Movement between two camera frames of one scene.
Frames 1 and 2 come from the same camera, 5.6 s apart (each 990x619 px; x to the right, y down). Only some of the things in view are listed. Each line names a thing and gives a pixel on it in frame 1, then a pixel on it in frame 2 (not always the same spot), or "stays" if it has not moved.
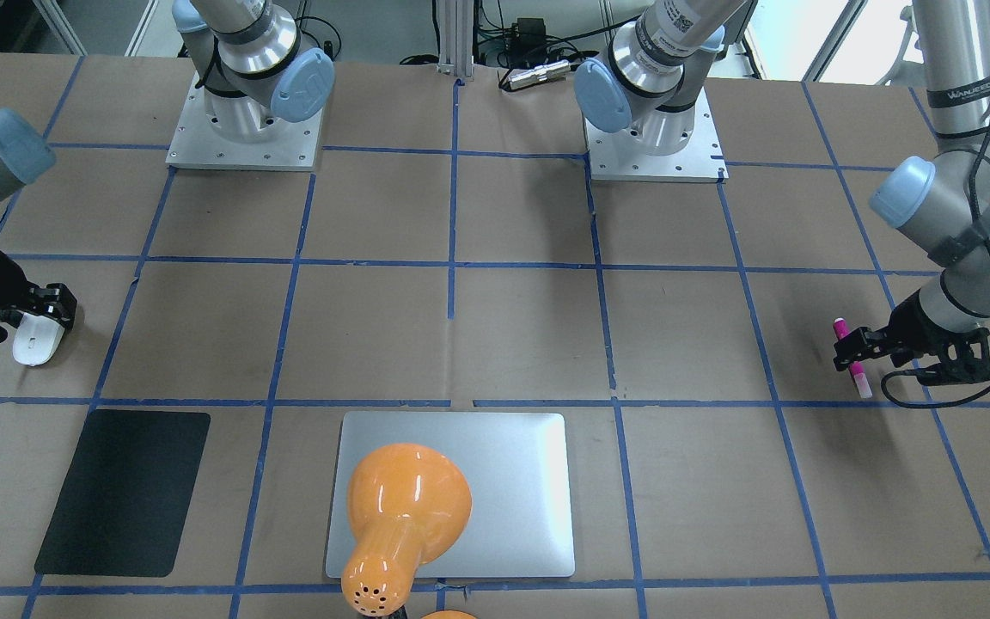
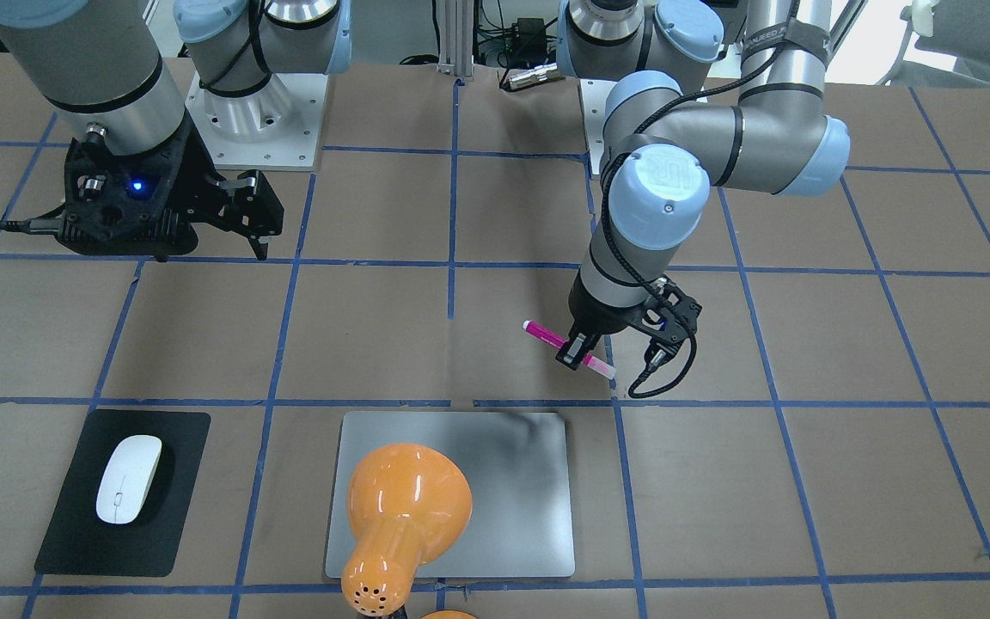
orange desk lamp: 407,504 stays
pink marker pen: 840,330 → 558,340
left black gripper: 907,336 → 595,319
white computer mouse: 37,339 → 127,478
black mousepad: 124,501 stays
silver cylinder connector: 540,73 stays
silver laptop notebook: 516,464 stays
